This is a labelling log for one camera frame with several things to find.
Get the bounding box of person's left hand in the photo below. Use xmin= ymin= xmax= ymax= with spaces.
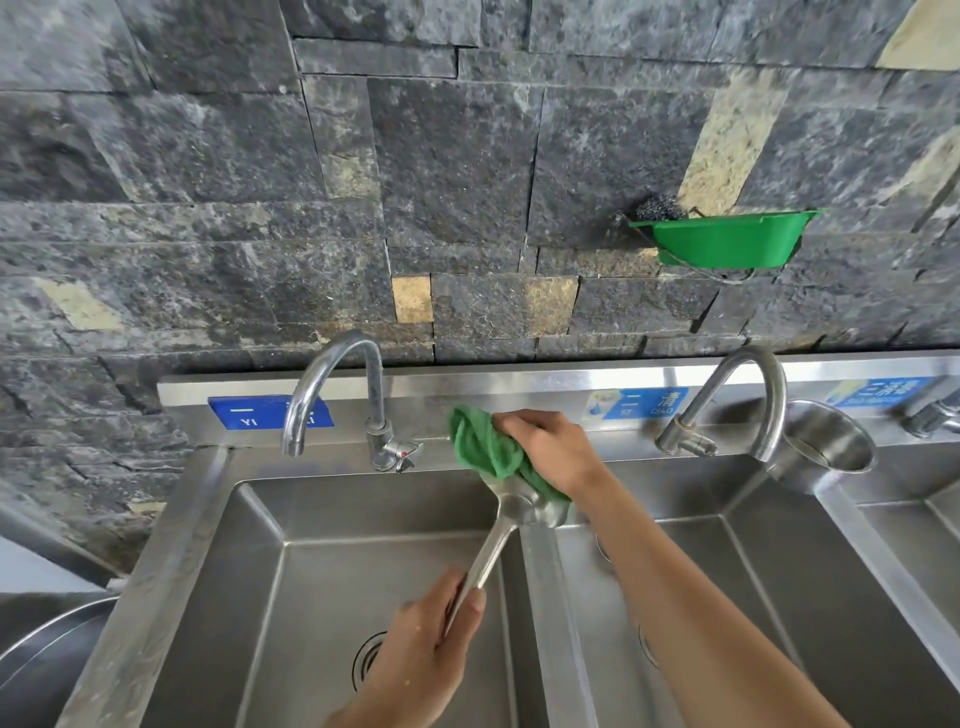
xmin=326 ymin=567 xmax=487 ymax=728

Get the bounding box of person's right hand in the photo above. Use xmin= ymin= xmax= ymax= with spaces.
xmin=494 ymin=408 xmax=616 ymax=504

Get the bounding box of steel ladle brown wooden handle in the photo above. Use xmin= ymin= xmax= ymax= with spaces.
xmin=444 ymin=470 xmax=573 ymax=637

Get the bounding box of bright green cloth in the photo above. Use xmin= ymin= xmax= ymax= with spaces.
xmin=448 ymin=404 xmax=573 ymax=505

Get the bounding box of chrome gooseneck faucet red dot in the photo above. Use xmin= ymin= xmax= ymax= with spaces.
xmin=282 ymin=329 xmax=425 ymax=474

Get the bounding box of person's right forearm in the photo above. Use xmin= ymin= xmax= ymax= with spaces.
xmin=577 ymin=468 xmax=849 ymax=728

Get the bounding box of blue sign with droplet picture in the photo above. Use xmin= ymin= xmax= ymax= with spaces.
xmin=584 ymin=386 xmax=690 ymax=421

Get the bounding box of stainless steel sink unit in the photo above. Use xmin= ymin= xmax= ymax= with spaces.
xmin=56 ymin=352 xmax=960 ymax=728

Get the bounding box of plain chrome gooseneck faucet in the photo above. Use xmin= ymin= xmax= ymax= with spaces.
xmin=656 ymin=344 xmax=789 ymax=463

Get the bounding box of steel cylindrical cup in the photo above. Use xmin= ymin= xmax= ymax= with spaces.
xmin=764 ymin=399 xmax=877 ymax=495

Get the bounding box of dark steel wool scourer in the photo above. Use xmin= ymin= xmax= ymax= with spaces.
xmin=633 ymin=193 xmax=688 ymax=223

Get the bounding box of green plastic object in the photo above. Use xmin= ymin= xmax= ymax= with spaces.
xmin=628 ymin=209 xmax=823 ymax=270

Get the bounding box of blue rectangular sign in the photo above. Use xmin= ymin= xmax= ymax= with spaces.
xmin=207 ymin=395 xmax=335 ymax=431

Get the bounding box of blue sign with yellow picture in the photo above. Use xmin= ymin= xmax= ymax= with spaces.
xmin=824 ymin=377 xmax=935 ymax=410

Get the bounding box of chrome faucet with filter tip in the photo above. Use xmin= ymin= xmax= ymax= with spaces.
xmin=899 ymin=389 xmax=960 ymax=440

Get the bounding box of large steel pot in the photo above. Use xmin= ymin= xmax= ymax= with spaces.
xmin=0 ymin=596 xmax=121 ymax=728

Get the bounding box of grey metal frame bar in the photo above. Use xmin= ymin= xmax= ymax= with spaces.
xmin=0 ymin=498 xmax=121 ymax=586

